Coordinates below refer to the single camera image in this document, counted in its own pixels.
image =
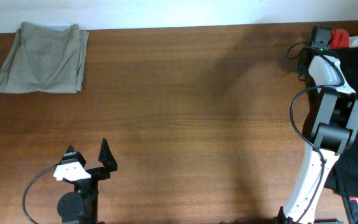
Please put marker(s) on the red printed t-shirt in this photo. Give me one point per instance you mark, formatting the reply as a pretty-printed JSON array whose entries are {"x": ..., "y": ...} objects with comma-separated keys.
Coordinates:
[{"x": 339, "y": 39}]

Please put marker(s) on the folded khaki shorts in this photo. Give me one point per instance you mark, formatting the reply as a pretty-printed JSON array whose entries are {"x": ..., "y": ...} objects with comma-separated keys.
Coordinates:
[{"x": 46, "y": 59}]

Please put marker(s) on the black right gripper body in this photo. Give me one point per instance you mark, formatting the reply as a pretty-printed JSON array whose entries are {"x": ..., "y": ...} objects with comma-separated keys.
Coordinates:
[{"x": 302, "y": 70}]

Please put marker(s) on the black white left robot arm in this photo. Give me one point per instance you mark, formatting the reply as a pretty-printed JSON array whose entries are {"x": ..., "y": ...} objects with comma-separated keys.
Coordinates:
[{"x": 81, "y": 205}]

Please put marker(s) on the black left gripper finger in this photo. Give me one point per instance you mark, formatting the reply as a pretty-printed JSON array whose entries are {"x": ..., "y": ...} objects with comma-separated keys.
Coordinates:
[
  {"x": 72, "y": 156},
  {"x": 106, "y": 157}
]

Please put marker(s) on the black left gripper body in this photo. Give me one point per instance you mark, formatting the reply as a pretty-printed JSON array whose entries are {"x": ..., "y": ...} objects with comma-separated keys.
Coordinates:
[{"x": 91, "y": 186}]

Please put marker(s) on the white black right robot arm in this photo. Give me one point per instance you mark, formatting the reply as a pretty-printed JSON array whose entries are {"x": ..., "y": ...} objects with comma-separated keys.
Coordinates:
[{"x": 325, "y": 72}]

